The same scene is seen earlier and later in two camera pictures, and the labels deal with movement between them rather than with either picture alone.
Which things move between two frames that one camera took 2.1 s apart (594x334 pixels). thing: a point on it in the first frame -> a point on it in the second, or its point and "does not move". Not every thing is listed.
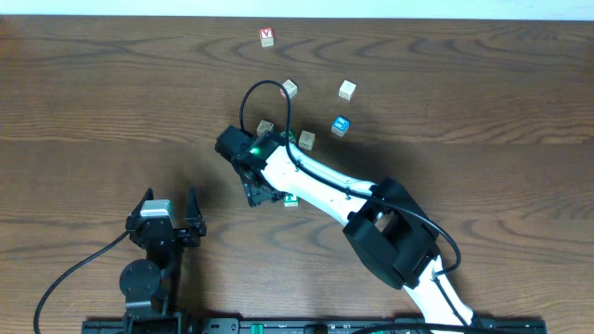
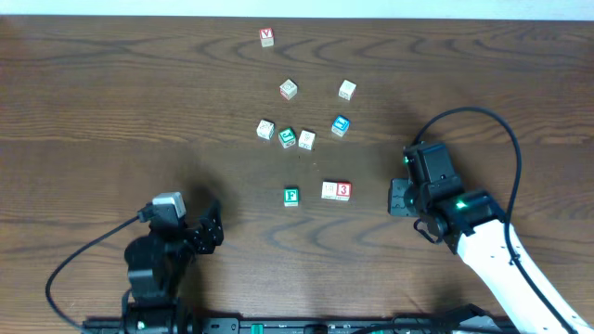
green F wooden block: x=290 y=200 does not move
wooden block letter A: x=264 y=126 does not move
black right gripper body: x=260 y=195 -> x=408 y=200
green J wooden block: x=290 y=134 does not move
